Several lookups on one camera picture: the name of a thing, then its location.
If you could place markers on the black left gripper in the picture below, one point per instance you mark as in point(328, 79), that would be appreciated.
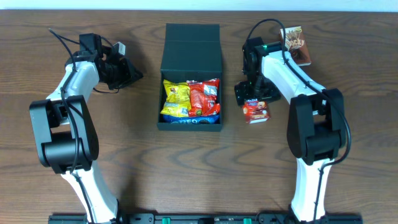
point(125, 71)

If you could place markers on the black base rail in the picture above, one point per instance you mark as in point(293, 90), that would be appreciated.
point(262, 218)

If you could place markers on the dark green box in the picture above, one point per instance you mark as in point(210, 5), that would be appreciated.
point(191, 52)

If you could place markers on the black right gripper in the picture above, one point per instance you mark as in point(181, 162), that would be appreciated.
point(252, 92)

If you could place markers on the blue Oreo packet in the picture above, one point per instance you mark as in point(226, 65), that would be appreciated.
point(191, 120)

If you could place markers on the red Hello Panda box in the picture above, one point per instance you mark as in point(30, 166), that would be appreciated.
point(256, 111)

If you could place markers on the yellow snack bag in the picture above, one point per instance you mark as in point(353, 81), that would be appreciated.
point(178, 99)

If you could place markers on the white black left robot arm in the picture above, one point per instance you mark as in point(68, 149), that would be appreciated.
point(66, 138)

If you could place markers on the red snack bag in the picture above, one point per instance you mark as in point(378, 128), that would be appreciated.
point(203, 97)

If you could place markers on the brown Pocky box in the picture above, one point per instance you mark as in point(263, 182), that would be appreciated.
point(297, 45)

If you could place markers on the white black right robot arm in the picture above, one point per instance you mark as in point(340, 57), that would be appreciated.
point(316, 130)

